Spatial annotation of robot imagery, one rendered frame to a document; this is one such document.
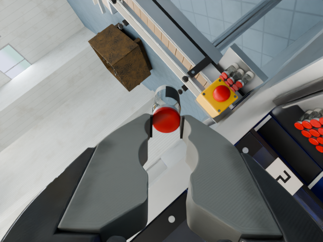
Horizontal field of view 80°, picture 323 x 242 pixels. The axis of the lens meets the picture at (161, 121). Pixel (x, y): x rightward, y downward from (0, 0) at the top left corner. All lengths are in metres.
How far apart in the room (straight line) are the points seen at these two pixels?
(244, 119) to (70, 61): 8.09
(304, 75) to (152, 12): 0.49
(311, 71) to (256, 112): 0.14
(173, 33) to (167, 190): 0.48
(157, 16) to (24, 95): 8.16
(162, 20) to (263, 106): 0.42
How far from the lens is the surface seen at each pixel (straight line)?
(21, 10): 9.81
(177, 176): 0.48
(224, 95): 0.49
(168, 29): 0.70
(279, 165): 0.56
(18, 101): 8.81
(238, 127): 0.52
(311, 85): 0.48
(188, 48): 0.68
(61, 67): 8.43
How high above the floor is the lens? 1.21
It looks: 7 degrees down
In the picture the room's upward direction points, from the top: 130 degrees counter-clockwise
